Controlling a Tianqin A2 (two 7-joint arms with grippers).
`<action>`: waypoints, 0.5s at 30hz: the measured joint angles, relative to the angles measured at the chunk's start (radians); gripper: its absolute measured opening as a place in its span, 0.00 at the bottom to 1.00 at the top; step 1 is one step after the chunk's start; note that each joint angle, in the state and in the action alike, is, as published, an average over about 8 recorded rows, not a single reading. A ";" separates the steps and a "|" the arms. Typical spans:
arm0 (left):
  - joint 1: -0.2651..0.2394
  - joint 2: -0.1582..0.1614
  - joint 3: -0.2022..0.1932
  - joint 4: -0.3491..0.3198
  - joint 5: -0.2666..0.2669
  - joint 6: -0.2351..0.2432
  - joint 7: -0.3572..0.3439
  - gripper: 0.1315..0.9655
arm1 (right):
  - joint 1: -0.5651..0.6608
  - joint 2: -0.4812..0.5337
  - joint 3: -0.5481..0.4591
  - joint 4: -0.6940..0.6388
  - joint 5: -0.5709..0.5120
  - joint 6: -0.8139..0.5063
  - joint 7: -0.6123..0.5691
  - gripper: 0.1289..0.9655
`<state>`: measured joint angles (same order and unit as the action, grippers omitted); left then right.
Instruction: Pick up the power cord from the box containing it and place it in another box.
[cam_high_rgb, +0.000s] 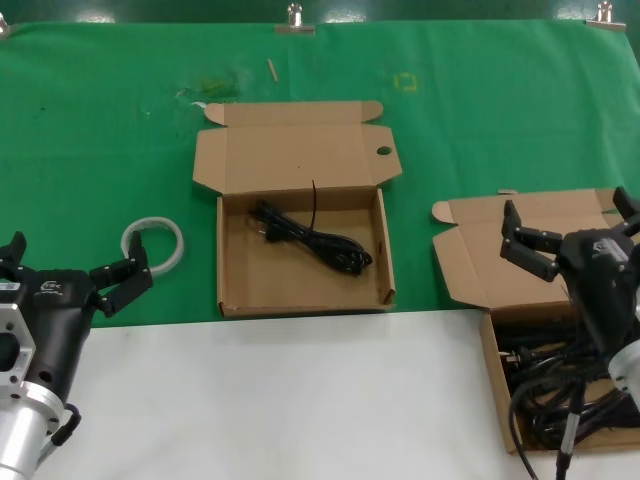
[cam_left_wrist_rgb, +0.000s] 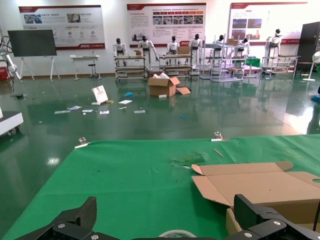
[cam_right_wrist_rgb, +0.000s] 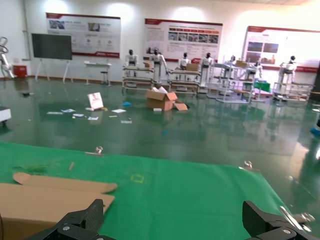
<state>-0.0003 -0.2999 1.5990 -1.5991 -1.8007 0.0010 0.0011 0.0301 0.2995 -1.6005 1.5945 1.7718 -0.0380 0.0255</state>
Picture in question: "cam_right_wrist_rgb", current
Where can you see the small blue scrap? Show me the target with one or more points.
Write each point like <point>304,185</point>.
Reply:
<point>165,132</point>

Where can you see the small black floor item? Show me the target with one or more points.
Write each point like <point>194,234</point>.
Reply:
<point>25,94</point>

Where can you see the white paper sheet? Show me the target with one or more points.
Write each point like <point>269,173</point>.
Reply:
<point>118,110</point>

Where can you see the black screen on stand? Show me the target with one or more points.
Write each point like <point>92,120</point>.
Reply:
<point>51,46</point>

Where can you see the red white wall poster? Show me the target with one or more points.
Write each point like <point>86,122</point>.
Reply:
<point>282,47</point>
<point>82,35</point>
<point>182,37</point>

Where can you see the white wheeled cart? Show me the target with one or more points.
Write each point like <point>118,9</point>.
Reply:
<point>4,113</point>

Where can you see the blue crumpled item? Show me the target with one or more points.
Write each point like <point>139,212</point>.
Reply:
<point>126,104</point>

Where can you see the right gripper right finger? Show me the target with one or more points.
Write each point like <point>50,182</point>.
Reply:
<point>265,225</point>

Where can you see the green table cloth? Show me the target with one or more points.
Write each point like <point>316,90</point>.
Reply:
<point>187,200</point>

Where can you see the red box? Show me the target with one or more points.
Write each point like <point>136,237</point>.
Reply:
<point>19,71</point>

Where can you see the black stool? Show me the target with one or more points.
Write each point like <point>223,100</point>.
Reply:
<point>105,73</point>

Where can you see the large open cardboard carton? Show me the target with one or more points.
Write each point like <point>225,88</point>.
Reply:
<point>158,101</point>

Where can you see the white humanoid robot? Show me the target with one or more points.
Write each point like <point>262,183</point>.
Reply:
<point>184,61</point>
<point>257,67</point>
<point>131,58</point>
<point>288,68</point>
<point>157,58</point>
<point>206,62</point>
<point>232,59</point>

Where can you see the small white table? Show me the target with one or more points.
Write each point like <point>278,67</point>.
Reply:
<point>97,64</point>

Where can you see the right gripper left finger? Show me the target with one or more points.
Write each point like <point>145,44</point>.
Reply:
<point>75,225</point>

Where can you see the printed paper sheet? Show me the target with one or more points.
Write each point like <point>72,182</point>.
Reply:
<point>78,115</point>
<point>54,113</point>
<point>126,122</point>
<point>68,110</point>
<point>93,118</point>

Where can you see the empty open cardboard box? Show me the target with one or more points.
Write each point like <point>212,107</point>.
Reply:
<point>37,200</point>

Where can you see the silver binder clip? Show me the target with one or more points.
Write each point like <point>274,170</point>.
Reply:
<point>250,167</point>
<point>98,151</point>

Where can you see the white foam block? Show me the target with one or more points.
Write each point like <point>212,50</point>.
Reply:
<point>157,109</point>

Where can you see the white shelving frame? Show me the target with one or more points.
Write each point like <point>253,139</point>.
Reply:
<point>230,95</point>

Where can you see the blue floor item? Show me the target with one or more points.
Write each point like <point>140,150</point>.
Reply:
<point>315,131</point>

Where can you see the metal frame work rack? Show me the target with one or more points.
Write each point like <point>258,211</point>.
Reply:
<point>183,83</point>
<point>292,86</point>
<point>137,80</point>

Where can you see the green bin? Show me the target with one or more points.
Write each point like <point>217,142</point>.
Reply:
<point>262,85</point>

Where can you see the flat cardboard piece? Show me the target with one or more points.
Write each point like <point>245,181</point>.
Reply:
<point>181,106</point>

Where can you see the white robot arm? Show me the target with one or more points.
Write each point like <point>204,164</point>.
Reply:
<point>5,65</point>

